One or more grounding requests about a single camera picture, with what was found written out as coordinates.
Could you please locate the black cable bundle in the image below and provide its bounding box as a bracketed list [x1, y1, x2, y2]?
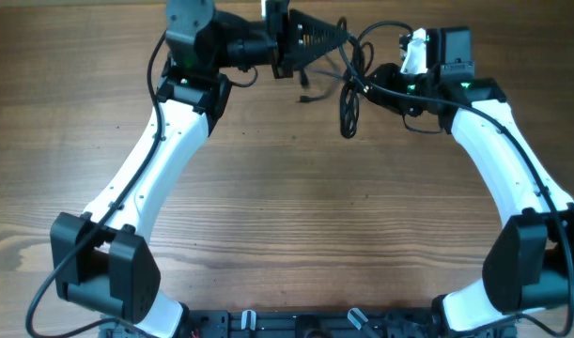
[298, 16, 376, 140]

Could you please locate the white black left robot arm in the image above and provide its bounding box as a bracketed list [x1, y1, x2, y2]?
[48, 0, 349, 337]

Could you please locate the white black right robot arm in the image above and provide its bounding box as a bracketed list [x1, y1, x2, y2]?
[357, 26, 574, 337]

